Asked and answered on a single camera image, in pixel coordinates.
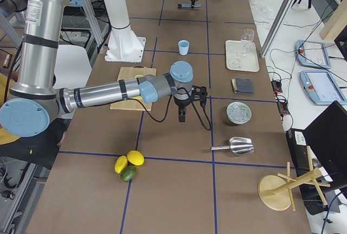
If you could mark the steel muddler black tip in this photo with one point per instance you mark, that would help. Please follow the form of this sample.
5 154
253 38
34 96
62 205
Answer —
188 6

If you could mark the light blue plastic cup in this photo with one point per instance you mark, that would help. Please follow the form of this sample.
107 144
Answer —
183 47

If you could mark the yellow lemon upper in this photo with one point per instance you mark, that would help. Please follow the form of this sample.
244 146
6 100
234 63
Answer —
135 157

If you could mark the yellow lemon left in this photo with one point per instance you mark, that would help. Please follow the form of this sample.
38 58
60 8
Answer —
120 164

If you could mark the wooden cup tree stand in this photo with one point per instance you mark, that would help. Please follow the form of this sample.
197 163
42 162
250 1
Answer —
275 191

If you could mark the green bowl of ice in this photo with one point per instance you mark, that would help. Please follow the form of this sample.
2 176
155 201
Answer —
238 113

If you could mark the clear wine glass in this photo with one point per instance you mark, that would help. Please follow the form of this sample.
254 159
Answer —
246 39

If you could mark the grey folded cloth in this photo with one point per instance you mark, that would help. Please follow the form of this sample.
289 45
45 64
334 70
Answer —
242 85

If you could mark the wooden cutting board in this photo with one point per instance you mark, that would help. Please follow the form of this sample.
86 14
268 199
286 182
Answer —
128 74

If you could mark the steel ice scoop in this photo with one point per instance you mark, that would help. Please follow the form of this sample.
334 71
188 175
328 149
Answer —
237 145

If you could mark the cream bear tray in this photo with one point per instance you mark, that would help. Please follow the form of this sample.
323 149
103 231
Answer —
240 58

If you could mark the green lime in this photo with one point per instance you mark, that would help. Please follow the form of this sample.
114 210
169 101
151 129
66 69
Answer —
128 173

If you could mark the orange power strip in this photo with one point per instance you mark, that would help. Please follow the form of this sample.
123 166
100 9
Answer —
282 102

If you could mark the white chair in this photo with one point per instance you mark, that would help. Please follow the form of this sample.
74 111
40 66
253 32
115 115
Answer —
72 68

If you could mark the teach pendant far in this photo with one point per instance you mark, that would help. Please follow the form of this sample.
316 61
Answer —
312 54

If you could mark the teach pendant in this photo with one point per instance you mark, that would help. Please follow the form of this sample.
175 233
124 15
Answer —
312 54
321 88

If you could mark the teach pendant near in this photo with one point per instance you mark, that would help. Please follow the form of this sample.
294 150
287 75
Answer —
321 88

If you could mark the black monitor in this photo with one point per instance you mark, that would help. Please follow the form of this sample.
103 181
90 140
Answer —
326 136

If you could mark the person in yellow shirt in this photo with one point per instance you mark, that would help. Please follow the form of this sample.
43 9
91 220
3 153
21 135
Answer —
40 149

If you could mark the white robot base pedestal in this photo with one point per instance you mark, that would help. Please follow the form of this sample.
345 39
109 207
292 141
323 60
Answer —
123 45

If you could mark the aluminium frame post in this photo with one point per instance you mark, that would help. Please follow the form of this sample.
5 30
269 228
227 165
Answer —
278 21

